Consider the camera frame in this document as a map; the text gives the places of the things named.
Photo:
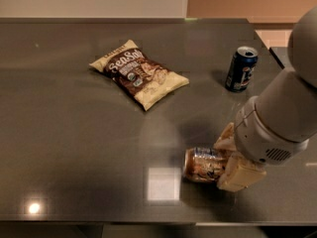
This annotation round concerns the orange soda can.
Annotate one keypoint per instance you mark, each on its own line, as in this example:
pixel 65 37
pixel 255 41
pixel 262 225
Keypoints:
pixel 204 164

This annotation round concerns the blue Pepsi can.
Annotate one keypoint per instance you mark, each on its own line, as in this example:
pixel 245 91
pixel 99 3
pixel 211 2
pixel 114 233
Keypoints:
pixel 241 69

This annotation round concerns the brown sea salt chip bag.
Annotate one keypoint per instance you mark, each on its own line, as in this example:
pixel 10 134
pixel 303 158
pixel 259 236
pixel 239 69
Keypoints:
pixel 147 81

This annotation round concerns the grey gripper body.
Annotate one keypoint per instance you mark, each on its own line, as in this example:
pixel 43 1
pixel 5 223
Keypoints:
pixel 256 137

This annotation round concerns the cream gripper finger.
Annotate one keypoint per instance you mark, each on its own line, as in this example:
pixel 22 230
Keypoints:
pixel 240 173
pixel 226 141

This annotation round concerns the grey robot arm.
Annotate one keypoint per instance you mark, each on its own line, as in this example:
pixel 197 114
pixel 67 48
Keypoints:
pixel 276 125

